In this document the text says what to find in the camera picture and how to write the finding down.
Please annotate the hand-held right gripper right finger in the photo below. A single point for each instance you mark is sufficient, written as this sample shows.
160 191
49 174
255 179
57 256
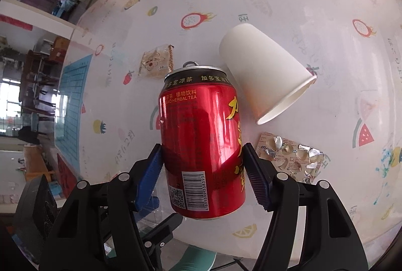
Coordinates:
257 183

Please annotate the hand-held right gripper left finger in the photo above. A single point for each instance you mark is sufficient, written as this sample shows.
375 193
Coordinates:
149 176

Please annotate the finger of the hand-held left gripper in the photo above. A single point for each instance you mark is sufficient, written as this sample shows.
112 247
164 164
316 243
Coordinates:
163 230

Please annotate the silver pill blister pack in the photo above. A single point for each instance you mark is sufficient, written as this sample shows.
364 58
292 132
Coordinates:
292 154

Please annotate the red drink can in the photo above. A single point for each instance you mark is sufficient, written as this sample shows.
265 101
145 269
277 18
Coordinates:
201 126

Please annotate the white paper cup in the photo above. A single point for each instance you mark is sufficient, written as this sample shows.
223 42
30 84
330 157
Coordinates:
260 70

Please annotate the clear brown-edged snack wrapper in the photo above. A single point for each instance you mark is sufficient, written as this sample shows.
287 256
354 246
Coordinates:
154 62

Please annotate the red printed sign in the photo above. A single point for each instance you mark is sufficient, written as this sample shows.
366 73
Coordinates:
66 173

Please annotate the blue grid game mat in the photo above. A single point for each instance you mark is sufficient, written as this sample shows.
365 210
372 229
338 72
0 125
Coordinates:
70 95

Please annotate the dark wooden dining furniture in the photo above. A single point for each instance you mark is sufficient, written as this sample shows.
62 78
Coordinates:
37 70

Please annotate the cardboard box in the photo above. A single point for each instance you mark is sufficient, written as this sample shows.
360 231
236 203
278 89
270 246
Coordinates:
59 49

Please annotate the light blue plastic item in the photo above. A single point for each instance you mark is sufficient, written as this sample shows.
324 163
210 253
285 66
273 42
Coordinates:
66 7

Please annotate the red paper banner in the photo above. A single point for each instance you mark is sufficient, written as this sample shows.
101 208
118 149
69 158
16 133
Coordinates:
15 22

